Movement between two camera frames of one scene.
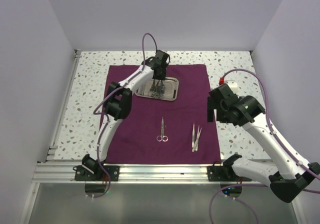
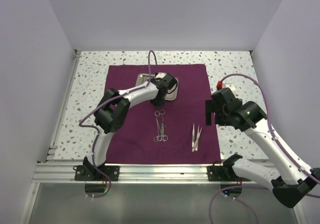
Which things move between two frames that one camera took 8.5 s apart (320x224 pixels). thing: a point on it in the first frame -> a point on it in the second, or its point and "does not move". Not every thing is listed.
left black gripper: [162, 76] -> [159, 101]
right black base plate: [223, 173] does not move
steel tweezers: [196, 140] does not move
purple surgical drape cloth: [161, 132] does not move
